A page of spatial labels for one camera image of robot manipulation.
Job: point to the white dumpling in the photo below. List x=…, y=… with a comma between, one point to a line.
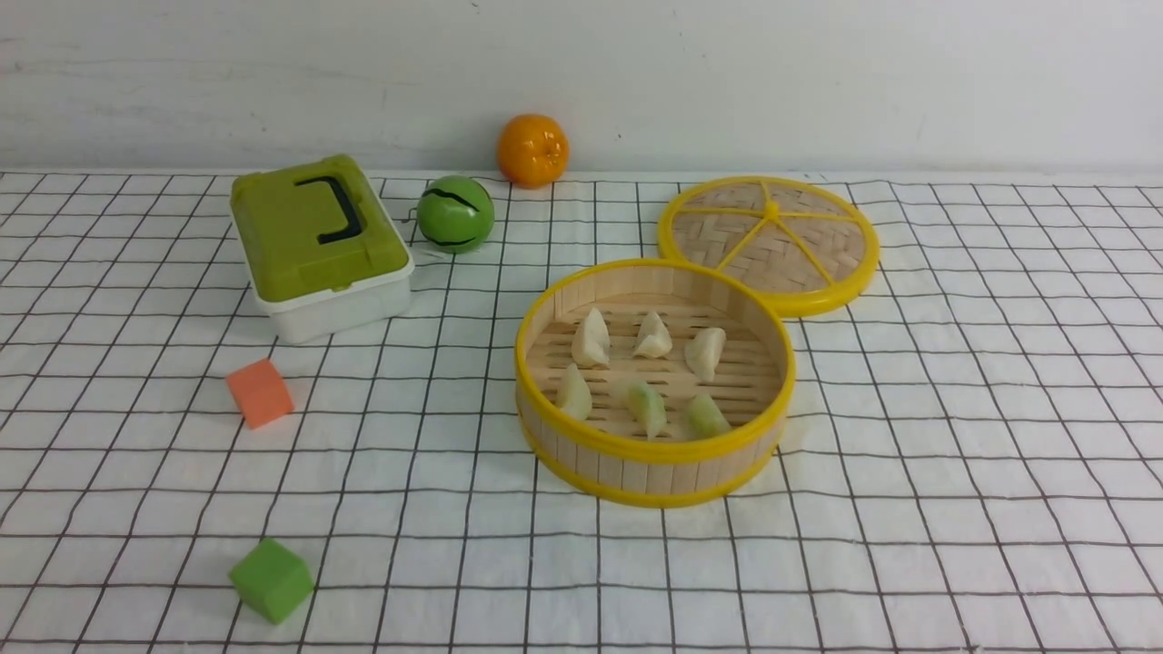
x=653, y=339
x=591, y=342
x=703, y=353

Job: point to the greenish dumpling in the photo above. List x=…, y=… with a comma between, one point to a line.
x=646, y=406
x=703, y=418
x=573, y=395

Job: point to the bamboo steamer tray yellow rim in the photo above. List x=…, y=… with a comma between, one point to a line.
x=608, y=454

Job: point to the bamboo steamer lid yellow rim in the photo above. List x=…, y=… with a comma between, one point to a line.
x=803, y=249

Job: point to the green toy watermelon ball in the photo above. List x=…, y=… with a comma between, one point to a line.
x=455, y=213

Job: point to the orange toy fruit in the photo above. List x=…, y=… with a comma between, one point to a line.
x=533, y=151

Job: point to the green lidded white box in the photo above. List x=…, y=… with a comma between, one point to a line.
x=323, y=254

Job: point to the orange foam cube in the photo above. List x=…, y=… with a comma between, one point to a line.
x=260, y=393

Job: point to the green foam cube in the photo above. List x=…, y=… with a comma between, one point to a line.
x=272, y=580

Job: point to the white grid tablecloth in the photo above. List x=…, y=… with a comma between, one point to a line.
x=972, y=461

